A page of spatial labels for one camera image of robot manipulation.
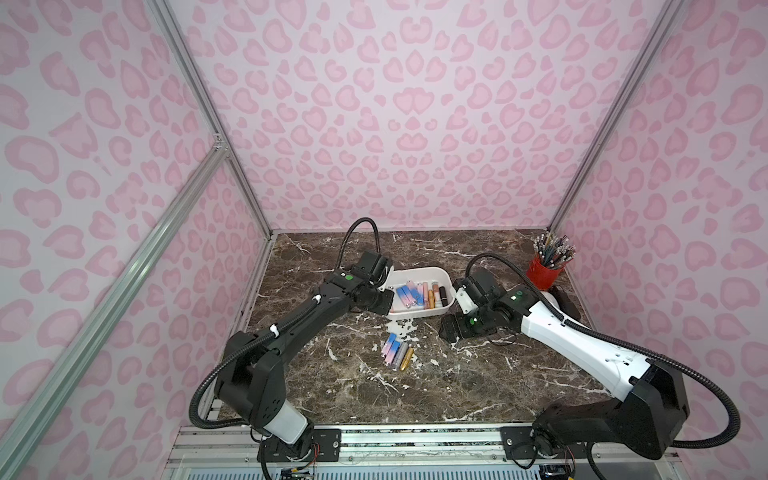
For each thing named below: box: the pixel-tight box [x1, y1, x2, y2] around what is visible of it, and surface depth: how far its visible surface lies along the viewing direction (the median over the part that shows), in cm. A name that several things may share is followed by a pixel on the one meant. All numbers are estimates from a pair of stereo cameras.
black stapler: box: [548, 286, 581, 321], surface depth 97 cm
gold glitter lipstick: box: [400, 348, 414, 371], surface depth 88 cm
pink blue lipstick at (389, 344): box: [382, 333, 397, 356], surface depth 90 cm
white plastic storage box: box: [384, 266, 457, 317], surface depth 103 cm
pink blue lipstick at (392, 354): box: [385, 341, 401, 367], surface depth 88 cm
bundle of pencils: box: [533, 225, 577, 269], surface depth 95 cm
